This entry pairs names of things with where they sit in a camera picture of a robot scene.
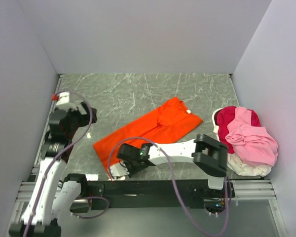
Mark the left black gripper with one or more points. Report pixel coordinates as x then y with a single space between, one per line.
85 118

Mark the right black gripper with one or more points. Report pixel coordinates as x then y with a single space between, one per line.
130 171

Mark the orange t shirt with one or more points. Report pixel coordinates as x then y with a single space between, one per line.
166 124

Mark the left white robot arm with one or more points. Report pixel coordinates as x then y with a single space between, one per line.
42 214

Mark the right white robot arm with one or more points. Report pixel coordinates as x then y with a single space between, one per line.
210 155

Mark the white laundry basket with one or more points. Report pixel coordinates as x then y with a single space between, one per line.
214 120

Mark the white t shirt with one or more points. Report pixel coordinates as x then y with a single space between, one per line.
236 164

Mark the magenta t shirt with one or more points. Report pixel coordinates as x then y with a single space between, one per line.
226 115

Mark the pink t shirt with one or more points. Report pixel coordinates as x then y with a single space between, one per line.
252 144

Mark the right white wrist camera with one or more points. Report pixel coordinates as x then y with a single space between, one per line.
118 172

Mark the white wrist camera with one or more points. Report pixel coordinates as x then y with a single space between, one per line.
118 172
63 101

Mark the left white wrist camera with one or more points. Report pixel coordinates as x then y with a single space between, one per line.
63 101

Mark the black base frame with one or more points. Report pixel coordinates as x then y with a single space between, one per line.
141 194

